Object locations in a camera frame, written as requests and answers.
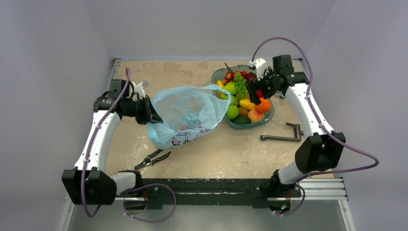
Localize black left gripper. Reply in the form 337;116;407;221
123;94;163;125

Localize dark red fake apple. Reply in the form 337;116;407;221
245;72;257;83

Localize green fake grapes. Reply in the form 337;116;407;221
234;71;247;101

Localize yellow fake mango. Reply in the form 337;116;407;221
239;99;255;111

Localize orange fake mandarin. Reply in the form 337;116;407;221
255;98;272;114

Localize light blue plastic bag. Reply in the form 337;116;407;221
146;84;232;150

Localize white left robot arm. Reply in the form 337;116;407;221
62;79;163;205

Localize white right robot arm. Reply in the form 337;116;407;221
246;55;345;196

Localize green fake pear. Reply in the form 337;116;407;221
223;82;238;96

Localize red fake cherry bunch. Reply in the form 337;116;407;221
221;63;248;85

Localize small orange fake fruit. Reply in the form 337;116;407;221
238;107;249;116

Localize fake peach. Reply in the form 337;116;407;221
247;109;265;123

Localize yellow fake banana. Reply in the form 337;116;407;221
216;80;226;100

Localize light green bumpy fake fruit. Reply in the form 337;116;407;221
226;105;240;120

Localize dark green fake avocado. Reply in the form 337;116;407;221
231;115;251;125

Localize teal plastic fruit basket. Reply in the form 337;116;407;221
211;64;274;130

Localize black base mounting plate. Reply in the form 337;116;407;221
123;178;302;211

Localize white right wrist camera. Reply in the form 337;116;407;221
249;58;269;81

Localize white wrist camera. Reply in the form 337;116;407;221
249;58;269;81
131;81;149;101

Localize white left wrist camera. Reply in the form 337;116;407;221
131;81;149;101

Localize black handled pliers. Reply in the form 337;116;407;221
134;149;171;170

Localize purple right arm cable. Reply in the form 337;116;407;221
251;37;380;218

